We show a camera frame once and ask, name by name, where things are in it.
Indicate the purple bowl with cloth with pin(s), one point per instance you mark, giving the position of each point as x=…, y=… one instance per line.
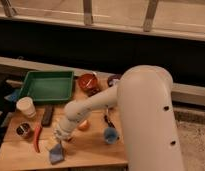
x=112, y=80

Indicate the metal tin can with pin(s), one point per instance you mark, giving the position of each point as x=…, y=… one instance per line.
x=24, y=130

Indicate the blue cloth at left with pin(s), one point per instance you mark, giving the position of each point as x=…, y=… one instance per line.
x=13, y=97

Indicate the red chili pepper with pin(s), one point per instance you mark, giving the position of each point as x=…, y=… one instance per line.
x=37, y=132

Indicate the blue plastic cup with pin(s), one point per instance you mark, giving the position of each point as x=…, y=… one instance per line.
x=110, y=135

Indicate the white paper cup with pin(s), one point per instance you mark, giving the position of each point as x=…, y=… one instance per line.
x=26, y=106

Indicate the yellow apple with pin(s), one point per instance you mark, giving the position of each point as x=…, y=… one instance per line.
x=84, y=125

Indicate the green plastic tray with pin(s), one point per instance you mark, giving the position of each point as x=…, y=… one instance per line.
x=48, y=87

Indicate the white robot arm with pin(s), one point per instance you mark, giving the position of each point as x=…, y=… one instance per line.
x=143, y=98

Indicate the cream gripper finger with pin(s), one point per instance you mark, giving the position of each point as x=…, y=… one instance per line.
x=51, y=142

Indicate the blue sponge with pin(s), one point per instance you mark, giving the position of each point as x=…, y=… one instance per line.
x=56, y=154

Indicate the dark utensil on table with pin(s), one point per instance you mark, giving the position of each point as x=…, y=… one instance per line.
x=107, y=118

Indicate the orange bowl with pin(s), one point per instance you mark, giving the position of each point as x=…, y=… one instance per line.
x=88, y=83

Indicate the black rectangular block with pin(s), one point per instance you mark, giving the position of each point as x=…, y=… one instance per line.
x=47, y=116

